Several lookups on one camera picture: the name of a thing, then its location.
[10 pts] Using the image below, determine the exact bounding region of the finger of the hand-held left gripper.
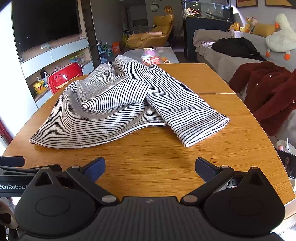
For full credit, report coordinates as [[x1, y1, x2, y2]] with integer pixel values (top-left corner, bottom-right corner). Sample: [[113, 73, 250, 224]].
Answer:
[[0, 164, 63, 177], [0, 156, 25, 167]]

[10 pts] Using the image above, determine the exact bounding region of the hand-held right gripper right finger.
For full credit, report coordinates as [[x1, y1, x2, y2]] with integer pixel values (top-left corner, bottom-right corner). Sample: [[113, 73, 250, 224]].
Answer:
[[180, 157, 266, 206]]

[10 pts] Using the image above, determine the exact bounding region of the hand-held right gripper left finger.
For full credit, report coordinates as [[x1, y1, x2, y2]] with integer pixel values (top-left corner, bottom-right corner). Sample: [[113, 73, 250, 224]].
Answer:
[[34, 157, 120, 207]]

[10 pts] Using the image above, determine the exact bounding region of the black-and-white striped shirt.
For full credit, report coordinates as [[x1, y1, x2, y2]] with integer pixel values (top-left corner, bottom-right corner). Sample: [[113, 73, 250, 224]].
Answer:
[[30, 55, 230, 149]]

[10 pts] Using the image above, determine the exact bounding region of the person's left forearm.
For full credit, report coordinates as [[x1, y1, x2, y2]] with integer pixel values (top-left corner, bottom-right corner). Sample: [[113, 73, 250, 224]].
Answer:
[[0, 200, 18, 235]]

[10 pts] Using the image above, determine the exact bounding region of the yellow toy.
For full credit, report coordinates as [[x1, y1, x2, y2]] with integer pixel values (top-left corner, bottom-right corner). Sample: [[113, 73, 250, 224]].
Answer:
[[32, 80, 46, 94]]

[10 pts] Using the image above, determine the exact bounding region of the smartphone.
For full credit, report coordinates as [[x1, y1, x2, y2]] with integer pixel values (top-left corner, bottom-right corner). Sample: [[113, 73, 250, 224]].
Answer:
[[275, 148, 296, 179]]

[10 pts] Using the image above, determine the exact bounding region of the white phone stand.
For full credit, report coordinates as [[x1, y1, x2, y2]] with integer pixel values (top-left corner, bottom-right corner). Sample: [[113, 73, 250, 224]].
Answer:
[[277, 138, 292, 153]]

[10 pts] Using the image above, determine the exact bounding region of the red barrel-shaped container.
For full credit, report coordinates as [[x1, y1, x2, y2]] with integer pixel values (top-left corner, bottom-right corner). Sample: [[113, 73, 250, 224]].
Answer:
[[47, 62, 85, 94]]

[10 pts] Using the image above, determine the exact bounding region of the dark red fleece coat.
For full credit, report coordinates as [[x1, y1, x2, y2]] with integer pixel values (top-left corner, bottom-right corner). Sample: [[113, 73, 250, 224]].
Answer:
[[228, 61, 296, 137]]

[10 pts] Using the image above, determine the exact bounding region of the grey sofa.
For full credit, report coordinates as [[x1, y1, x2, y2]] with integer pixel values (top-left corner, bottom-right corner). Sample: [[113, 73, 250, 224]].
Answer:
[[193, 29, 296, 144]]

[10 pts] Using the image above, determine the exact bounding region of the clear box with green lid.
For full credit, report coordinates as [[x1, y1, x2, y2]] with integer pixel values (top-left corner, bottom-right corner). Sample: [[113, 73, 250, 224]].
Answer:
[[69, 52, 87, 64]]

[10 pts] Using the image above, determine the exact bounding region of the white marble coffee table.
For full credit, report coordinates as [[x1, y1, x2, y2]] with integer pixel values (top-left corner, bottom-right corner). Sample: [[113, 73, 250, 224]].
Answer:
[[122, 47, 179, 64]]

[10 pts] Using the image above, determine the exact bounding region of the white and wood television cabinet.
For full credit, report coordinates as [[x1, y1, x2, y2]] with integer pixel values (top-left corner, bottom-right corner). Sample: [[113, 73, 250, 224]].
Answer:
[[20, 38, 95, 109]]

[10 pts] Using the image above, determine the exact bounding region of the clear snack jar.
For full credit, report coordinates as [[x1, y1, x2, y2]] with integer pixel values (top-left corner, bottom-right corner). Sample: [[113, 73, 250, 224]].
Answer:
[[141, 47, 161, 66]]

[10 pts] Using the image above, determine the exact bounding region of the black jacket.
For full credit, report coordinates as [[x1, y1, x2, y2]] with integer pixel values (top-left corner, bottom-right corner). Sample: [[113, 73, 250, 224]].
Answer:
[[211, 37, 266, 62]]

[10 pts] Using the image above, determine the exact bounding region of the black fish tank stand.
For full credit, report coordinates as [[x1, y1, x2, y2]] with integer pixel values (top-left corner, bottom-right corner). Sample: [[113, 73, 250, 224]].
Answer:
[[183, 17, 234, 62]]

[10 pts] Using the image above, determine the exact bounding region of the beige blanket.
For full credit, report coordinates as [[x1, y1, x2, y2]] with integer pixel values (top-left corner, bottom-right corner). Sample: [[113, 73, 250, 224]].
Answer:
[[193, 30, 235, 54]]

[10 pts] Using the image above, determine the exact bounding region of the dark glass display cabinet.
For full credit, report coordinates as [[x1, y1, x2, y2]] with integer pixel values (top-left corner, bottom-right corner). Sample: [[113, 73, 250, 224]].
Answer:
[[81, 0, 103, 70]]

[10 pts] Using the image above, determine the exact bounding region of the black flat-screen television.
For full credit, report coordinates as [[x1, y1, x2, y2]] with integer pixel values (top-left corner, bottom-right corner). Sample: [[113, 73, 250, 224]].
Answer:
[[11, 0, 82, 54]]

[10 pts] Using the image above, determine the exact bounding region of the yellow lounge chair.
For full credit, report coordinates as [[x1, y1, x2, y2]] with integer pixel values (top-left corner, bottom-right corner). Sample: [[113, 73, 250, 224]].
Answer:
[[127, 14, 175, 49]]

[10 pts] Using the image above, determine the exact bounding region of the yellow cushion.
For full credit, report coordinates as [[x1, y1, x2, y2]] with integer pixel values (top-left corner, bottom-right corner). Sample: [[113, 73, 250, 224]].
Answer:
[[253, 23, 278, 37]]

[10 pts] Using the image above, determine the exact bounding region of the white goose plush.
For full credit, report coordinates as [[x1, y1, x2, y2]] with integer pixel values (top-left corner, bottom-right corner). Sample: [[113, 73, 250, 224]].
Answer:
[[265, 13, 296, 61]]

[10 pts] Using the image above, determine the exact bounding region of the small doll plush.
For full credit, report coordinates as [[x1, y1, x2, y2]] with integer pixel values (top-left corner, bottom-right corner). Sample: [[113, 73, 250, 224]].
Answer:
[[245, 16, 259, 33]]

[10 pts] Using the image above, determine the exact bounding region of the glass fish tank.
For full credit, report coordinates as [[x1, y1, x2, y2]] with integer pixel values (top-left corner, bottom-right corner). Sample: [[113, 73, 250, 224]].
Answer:
[[182, 0, 233, 22]]

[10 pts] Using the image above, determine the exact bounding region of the red framed wall picture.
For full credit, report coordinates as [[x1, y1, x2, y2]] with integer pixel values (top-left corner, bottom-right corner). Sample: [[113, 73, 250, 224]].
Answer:
[[236, 0, 258, 8], [265, 0, 294, 8]]

